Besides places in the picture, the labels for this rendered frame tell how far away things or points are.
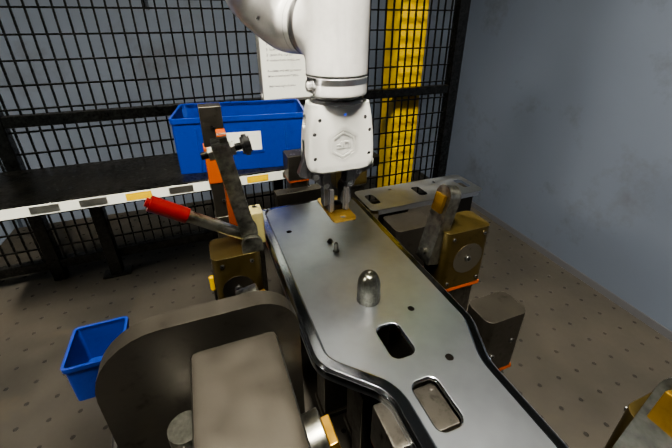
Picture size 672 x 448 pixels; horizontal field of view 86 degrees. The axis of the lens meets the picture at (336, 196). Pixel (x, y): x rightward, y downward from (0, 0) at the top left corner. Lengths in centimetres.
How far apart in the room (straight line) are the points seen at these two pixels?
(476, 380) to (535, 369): 47
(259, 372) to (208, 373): 3
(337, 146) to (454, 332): 29
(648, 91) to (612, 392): 147
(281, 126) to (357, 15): 45
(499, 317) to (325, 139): 34
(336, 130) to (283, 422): 38
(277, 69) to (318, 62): 58
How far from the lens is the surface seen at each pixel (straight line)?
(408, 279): 57
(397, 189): 85
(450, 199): 59
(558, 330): 104
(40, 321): 116
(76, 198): 90
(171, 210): 52
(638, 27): 219
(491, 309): 57
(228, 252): 55
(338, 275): 57
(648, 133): 214
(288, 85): 106
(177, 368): 28
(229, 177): 50
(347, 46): 47
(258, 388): 21
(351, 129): 51
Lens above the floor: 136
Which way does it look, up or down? 26 degrees down
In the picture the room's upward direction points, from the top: straight up
